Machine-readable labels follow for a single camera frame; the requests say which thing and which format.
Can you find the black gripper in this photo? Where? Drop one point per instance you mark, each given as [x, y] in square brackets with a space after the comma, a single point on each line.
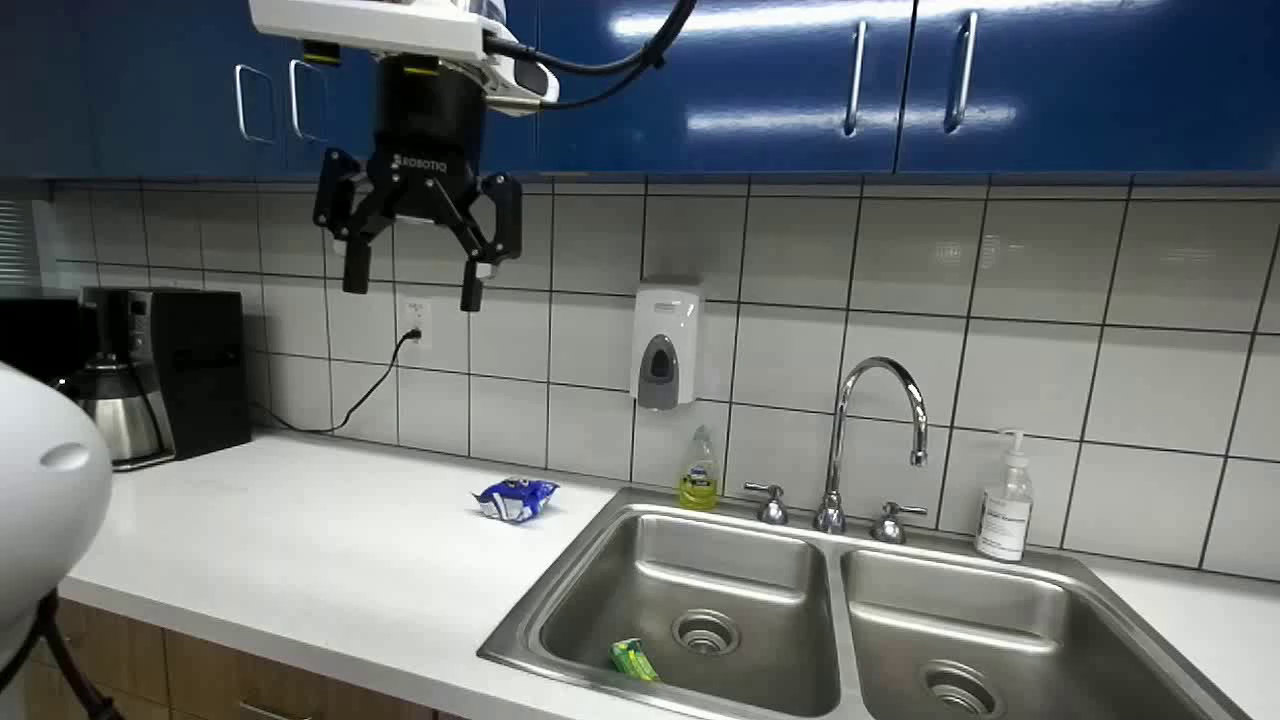
[429, 122]

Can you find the green granola bar packet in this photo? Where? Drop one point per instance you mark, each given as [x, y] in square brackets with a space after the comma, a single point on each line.
[635, 662]

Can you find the blue snack packet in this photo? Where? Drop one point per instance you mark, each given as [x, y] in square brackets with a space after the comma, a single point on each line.
[514, 503]

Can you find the stainless steel double sink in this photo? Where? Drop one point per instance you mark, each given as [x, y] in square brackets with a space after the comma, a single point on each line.
[721, 587]

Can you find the metal sink drain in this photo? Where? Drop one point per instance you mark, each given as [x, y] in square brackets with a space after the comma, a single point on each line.
[704, 632]
[963, 690]

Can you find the black coffee maker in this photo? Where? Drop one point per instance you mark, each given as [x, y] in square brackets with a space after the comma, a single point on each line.
[202, 375]

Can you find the steel coffee carafe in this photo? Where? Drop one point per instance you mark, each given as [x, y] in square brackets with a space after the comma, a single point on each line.
[121, 415]

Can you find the yellow dish soap bottle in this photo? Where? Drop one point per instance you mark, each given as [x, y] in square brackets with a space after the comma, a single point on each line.
[697, 485]

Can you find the black countertop appliance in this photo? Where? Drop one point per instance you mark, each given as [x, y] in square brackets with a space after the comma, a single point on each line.
[42, 342]

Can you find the chrome gooseneck faucet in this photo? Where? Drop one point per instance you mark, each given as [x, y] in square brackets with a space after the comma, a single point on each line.
[837, 465]

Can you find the wooden base cabinet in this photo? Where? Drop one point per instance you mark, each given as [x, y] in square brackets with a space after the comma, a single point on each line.
[202, 682]

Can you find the white wall outlet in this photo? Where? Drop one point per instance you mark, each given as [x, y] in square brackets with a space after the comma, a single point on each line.
[416, 315]

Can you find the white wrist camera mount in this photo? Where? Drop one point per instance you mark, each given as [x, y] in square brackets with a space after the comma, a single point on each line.
[361, 26]

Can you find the white wall soap dispenser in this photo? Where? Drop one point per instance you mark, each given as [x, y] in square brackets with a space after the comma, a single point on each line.
[664, 321]

